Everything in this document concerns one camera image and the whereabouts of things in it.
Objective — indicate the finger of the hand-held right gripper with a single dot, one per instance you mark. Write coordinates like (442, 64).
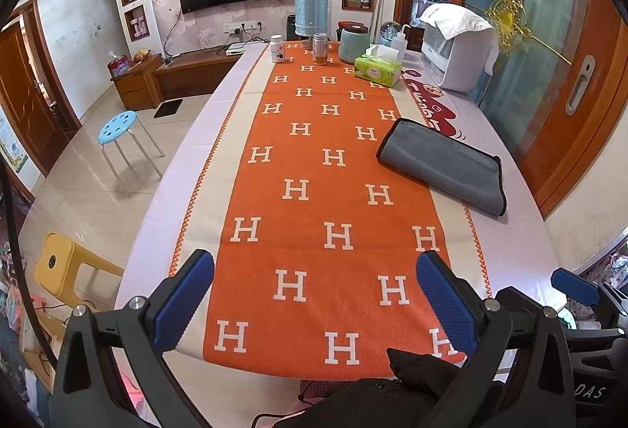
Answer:
(574, 286)

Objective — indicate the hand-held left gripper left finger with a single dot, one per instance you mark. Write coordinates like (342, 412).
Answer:
(181, 303)

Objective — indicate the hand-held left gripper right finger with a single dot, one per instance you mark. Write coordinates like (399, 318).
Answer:
(447, 303)

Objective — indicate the grey towel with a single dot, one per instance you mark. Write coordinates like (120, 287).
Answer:
(444, 165)

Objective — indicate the dark cloth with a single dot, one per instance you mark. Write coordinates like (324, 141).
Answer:
(392, 388)

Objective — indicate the yellow plastic stool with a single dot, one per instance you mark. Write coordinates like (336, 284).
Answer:
(59, 263)

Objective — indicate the wooden sliding glass door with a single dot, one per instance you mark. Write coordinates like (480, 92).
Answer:
(569, 153)

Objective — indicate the orange letter-print blanket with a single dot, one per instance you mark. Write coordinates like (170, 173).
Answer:
(324, 212)

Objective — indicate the blue round stool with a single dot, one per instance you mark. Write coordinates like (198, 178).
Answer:
(118, 126)

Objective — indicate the black floor mat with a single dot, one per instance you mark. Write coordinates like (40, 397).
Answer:
(168, 108)

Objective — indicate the wooden side cabinet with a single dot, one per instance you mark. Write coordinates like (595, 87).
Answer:
(135, 87)

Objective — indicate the wooden television cabinet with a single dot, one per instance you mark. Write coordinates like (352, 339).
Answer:
(191, 72)

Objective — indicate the white countertop appliance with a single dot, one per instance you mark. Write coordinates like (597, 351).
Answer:
(458, 20)
(454, 65)

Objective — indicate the green tissue box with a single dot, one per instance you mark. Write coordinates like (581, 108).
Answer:
(378, 72)

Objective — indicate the fruit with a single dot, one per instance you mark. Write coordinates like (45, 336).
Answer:
(139, 56)

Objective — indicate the white set-top box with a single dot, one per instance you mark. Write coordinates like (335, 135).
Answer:
(236, 49)

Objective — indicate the white squeeze bottle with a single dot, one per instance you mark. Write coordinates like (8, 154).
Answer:
(398, 42)

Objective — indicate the white pill bottle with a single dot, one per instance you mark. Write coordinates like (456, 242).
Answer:
(277, 50)

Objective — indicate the teal pot with dark lid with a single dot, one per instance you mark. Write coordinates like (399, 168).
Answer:
(352, 45)

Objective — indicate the gold hanging ornament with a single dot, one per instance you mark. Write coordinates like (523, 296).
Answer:
(508, 18)

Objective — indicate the glass snow globe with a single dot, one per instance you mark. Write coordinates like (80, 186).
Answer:
(385, 33)

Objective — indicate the drink can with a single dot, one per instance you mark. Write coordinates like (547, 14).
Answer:
(320, 49)

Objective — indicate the blue cylindrical bin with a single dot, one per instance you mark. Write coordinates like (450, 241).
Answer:
(311, 15)

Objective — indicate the wall poster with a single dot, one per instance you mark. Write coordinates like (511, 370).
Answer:
(11, 143)

